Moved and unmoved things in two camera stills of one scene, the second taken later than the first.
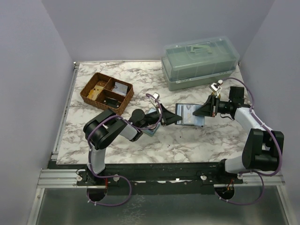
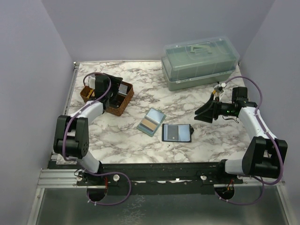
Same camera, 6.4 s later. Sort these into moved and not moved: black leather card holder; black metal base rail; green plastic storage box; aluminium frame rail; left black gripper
Moved: black leather card holder; left black gripper
Not moved: black metal base rail; aluminium frame rail; green plastic storage box
